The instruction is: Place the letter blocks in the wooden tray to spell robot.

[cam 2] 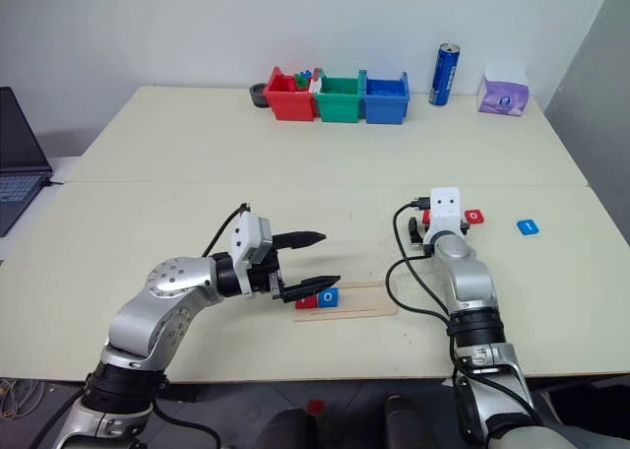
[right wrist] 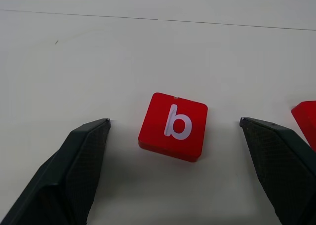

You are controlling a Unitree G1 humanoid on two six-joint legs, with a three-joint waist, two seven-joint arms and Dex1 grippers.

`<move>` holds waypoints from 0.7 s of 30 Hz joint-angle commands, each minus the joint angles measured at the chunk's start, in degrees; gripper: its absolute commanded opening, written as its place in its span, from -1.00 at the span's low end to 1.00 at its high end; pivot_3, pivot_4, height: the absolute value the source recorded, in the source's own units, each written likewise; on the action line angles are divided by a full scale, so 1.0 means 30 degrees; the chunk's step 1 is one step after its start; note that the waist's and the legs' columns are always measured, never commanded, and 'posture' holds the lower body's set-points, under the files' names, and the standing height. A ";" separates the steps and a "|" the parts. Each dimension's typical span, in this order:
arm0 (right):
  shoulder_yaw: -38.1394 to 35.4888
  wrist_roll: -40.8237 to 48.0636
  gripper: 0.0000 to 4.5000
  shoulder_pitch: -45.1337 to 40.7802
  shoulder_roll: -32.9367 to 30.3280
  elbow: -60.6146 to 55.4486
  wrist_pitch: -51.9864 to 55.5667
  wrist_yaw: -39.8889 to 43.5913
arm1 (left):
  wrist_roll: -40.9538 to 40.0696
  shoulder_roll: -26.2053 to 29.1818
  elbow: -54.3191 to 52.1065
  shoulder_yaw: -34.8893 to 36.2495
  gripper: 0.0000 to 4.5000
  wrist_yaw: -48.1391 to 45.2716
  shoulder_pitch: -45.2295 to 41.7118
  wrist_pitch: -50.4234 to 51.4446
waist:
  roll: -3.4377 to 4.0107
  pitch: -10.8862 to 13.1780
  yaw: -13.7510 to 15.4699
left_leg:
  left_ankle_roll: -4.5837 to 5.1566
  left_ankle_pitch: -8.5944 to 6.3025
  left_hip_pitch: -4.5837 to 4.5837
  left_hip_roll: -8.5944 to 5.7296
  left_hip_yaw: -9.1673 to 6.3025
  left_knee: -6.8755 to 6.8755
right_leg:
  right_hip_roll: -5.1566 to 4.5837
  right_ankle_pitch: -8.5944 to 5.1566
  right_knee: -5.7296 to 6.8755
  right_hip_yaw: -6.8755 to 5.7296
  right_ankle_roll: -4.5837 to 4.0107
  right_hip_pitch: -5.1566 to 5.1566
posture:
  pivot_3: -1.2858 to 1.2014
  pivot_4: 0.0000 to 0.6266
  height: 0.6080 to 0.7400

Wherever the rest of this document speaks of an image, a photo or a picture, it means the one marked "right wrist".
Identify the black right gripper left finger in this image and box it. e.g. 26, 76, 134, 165
0, 118, 111, 225

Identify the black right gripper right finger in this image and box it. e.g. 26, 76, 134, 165
239, 116, 316, 225

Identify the red letter o block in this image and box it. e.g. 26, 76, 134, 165
291, 100, 316, 151

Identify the red letter b block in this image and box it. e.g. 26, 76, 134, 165
137, 92, 209, 163

